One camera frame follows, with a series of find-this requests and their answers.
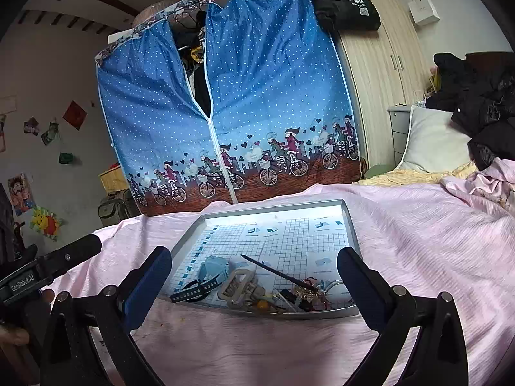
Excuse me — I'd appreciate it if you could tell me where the light blue smart watch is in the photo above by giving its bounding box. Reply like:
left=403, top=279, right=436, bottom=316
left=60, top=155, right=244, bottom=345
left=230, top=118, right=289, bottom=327
left=170, top=255, right=231, bottom=303

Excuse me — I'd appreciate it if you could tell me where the dark wooden hair stick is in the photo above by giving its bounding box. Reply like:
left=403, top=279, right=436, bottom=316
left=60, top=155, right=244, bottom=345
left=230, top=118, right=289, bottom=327
left=242, top=254, right=318, bottom=294

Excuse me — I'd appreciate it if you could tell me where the beige plastic hair claw clip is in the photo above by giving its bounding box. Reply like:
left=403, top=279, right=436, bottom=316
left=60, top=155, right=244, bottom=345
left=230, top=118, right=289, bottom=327
left=217, top=268, right=265, bottom=311

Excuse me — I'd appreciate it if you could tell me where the pile of mixed jewelry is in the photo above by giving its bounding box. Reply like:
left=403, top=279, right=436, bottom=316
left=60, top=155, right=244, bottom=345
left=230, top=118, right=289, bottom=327
left=242, top=277, right=354, bottom=316

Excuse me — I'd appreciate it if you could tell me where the pink floral bed sheet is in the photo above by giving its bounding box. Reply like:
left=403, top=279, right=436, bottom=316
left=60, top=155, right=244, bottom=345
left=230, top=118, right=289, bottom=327
left=39, top=158, right=515, bottom=386

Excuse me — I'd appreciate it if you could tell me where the olive green suitcase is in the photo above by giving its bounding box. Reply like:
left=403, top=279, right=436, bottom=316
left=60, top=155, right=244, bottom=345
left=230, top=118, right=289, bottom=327
left=98, top=189, right=141, bottom=226

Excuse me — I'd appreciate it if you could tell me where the white grid-lined tray box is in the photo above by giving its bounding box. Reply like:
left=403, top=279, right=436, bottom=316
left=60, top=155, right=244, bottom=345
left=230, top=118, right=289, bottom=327
left=162, top=199, right=360, bottom=319

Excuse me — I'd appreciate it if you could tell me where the yellow wooden box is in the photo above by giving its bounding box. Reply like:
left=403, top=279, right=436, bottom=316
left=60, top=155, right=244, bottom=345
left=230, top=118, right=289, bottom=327
left=98, top=165, right=129, bottom=193

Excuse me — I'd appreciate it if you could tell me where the white pillow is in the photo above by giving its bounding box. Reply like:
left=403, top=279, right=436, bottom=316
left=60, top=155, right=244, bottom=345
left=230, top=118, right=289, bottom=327
left=396, top=106, right=471, bottom=172

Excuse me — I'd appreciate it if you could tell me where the grey bedside drawer cabinet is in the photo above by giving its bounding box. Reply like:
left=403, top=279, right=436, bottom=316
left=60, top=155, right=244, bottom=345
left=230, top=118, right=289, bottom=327
left=389, top=105, right=411, bottom=166

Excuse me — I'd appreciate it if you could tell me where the black puffer jacket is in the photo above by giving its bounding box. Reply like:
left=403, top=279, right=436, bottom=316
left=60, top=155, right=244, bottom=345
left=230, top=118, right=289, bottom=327
left=425, top=51, right=514, bottom=170

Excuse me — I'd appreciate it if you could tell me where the light wooden wardrobe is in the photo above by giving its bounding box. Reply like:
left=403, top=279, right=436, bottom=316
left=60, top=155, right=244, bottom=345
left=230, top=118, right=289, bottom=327
left=334, top=0, right=429, bottom=166

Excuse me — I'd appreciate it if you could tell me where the blue bicycle-print fabric wardrobe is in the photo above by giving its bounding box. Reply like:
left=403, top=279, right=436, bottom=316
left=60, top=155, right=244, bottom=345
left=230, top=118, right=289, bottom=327
left=95, top=0, right=361, bottom=215

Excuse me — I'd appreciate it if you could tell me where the white paper gift bag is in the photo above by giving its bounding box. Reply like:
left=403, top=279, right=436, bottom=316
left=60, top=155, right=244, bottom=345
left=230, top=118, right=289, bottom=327
left=408, top=0, right=441, bottom=27

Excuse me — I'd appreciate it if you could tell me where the black tote bag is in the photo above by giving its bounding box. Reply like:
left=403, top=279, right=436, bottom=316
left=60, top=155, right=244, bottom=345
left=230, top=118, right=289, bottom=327
left=311, top=0, right=381, bottom=32

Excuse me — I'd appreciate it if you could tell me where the colourful cartoon wall sticker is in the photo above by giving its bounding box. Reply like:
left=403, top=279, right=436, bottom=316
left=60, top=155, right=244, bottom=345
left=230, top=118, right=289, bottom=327
left=30, top=207, right=63, bottom=241

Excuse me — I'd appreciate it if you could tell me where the red paper wall square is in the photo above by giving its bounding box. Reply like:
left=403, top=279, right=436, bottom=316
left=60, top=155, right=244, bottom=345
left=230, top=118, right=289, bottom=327
left=63, top=101, right=87, bottom=131

